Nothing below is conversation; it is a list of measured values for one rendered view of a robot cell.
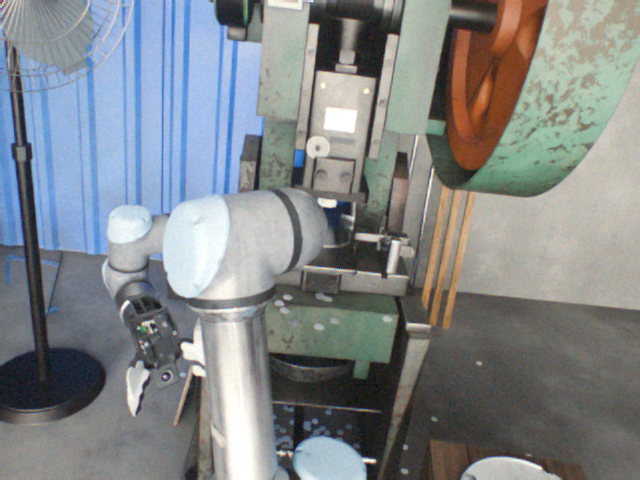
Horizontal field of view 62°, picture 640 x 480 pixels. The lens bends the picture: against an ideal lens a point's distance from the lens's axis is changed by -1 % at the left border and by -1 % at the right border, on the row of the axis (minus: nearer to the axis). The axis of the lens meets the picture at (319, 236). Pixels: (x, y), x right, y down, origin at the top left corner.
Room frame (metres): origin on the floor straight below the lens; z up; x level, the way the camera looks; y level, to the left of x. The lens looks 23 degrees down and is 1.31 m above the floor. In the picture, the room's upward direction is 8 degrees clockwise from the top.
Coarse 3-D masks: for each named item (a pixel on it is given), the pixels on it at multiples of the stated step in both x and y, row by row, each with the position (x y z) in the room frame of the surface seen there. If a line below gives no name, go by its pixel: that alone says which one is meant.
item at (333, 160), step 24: (336, 72) 1.30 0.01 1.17; (360, 72) 1.35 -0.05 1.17; (312, 96) 1.28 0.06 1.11; (336, 96) 1.28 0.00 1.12; (360, 96) 1.28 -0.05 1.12; (312, 120) 1.28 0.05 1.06; (336, 120) 1.28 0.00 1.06; (360, 120) 1.29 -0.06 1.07; (312, 144) 1.27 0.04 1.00; (336, 144) 1.28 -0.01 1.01; (360, 144) 1.29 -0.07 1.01; (312, 168) 1.28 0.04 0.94; (336, 168) 1.25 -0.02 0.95; (360, 168) 1.29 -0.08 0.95
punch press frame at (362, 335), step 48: (432, 0) 1.25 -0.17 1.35; (288, 48) 1.23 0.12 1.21; (432, 48) 1.25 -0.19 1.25; (288, 96) 1.23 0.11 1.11; (288, 144) 1.53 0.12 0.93; (384, 144) 1.55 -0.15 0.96; (384, 192) 1.55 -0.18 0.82; (288, 288) 1.20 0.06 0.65; (288, 336) 1.12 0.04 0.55; (336, 336) 1.13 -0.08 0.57; (384, 336) 1.14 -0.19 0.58
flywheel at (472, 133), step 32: (480, 0) 1.65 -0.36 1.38; (512, 0) 1.32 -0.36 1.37; (544, 0) 1.19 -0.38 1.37; (512, 32) 1.31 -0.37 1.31; (448, 64) 1.71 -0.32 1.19; (480, 64) 1.51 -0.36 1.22; (512, 64) 1.28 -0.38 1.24; (448, 96) 1.63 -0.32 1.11; (480, 96) 1.46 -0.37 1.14; (512, 96) 1.23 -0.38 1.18; (448, 128) 1.56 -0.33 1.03; (480, 128) 1.39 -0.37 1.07; (480, 160) 1.23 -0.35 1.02
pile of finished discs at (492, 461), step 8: (480, 464) 0.96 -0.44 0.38; (488, 464) 0.96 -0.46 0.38; (496, 464) 0.97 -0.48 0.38; (504, 464) 0.97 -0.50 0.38; (512, 464) 0.97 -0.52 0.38; (520, 464) 0.98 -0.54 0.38; (528, 464) 0.98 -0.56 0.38; (464, 472) 0.93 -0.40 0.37; (472, 472) 0.93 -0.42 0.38; (480, 472) 0.94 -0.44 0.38; (488, 472) 0.94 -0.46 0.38; (496, 472) 0.94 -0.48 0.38; (504, 472) 0.94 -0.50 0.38; (512, 472) 0.95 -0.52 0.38; (520, 472) 0.95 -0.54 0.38; (528, 472) 0.95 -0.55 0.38; (536, 472) 0.96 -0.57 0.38; (544, 472) 0.96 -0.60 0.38
